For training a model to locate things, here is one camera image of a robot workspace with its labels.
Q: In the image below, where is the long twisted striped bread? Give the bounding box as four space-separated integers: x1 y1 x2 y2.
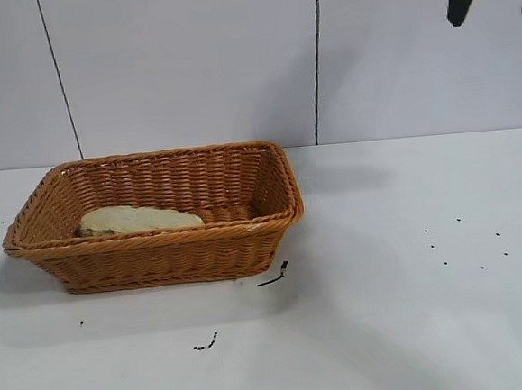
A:
77 199 206 240

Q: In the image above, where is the brown woven wicker basket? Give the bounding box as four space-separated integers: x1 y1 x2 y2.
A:
0 137 311 301

